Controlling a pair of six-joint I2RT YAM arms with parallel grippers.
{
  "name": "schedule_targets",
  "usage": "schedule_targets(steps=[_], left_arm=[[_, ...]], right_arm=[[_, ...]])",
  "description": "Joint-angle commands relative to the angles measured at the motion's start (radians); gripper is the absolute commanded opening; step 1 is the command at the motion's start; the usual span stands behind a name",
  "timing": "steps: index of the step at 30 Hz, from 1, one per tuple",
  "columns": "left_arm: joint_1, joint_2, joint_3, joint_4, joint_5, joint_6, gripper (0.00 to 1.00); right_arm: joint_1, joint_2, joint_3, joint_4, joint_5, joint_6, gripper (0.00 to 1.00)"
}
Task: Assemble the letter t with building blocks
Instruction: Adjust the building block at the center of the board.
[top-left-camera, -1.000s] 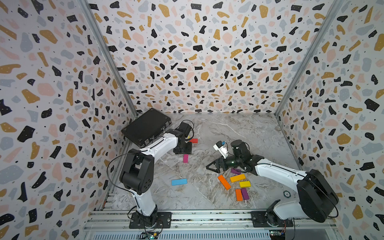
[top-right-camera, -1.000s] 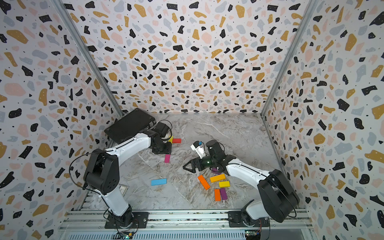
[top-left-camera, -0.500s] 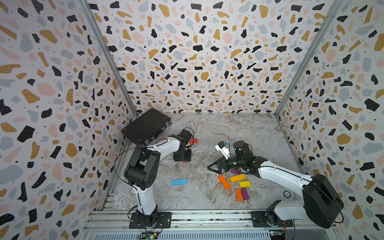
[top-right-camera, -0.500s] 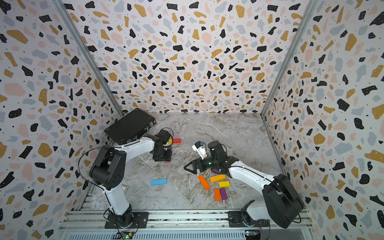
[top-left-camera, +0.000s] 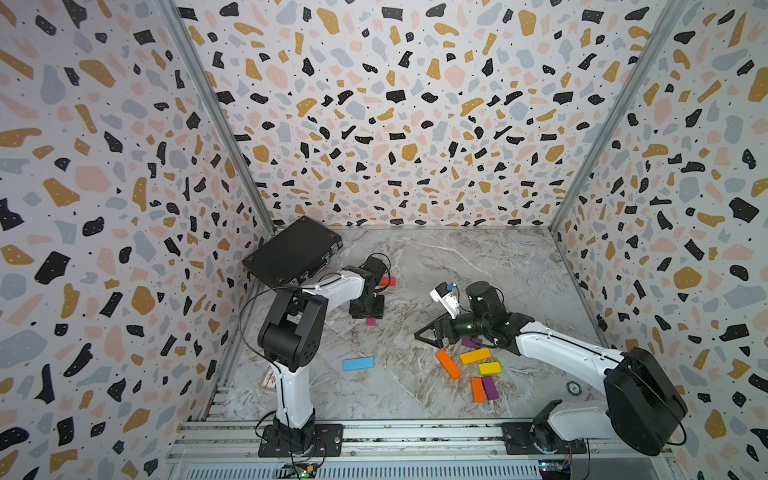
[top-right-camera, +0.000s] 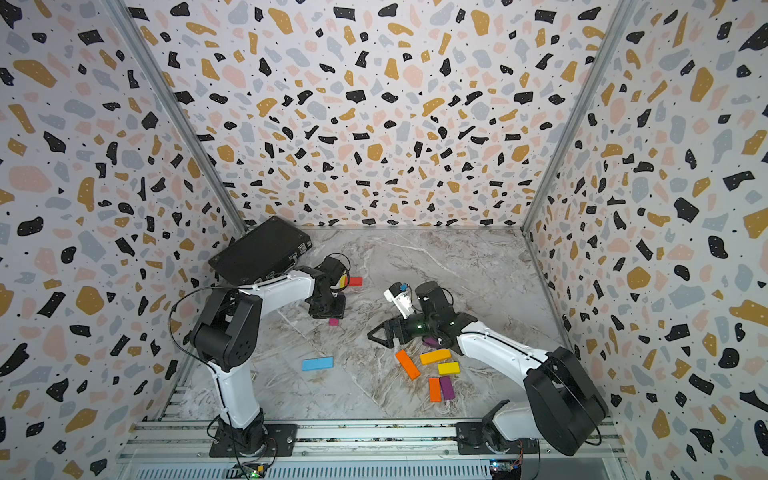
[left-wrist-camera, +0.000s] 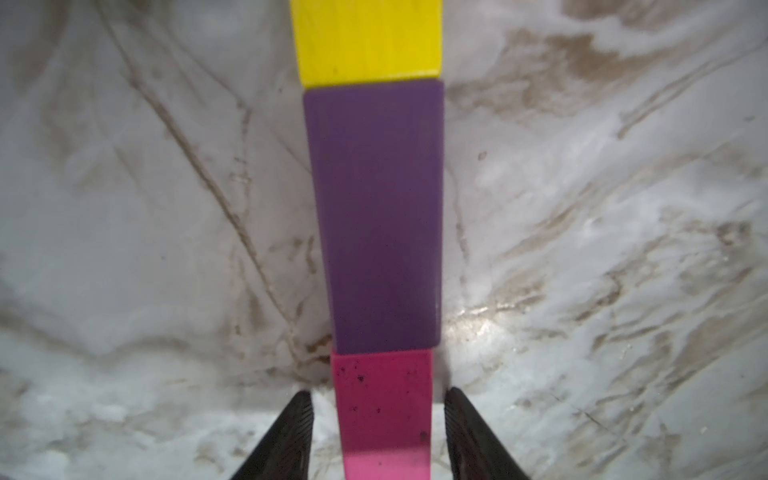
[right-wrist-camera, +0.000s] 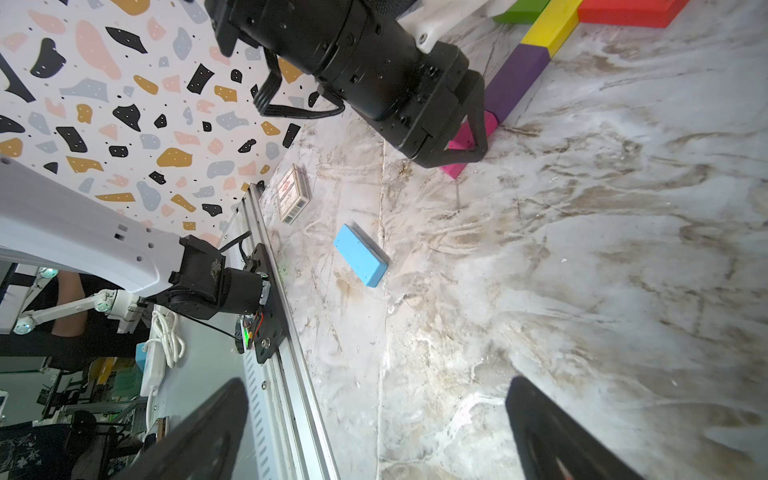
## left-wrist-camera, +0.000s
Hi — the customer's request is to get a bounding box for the yellow long block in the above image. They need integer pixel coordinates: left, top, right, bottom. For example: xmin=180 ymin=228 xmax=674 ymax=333
xmin=290 ymin=0 xmax=443 ymax=89

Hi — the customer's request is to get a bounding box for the purple block group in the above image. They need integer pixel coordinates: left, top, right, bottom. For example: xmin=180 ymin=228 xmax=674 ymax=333
xmin=304 ymin=79 xmax=444 ymax=355

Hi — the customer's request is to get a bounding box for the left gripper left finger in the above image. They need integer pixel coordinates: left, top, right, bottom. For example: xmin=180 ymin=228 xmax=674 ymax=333
xmin=231 ymin=390 xmax=314 ymax=480

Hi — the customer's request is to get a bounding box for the magenta block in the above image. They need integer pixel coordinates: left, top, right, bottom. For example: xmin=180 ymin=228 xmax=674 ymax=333
xmin=331 ymin=350 xmax=433 ymax=480

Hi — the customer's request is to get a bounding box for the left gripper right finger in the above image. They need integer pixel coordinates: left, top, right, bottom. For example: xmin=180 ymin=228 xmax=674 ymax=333
xmin=444 ymin=387 xmax=530 ymax=480

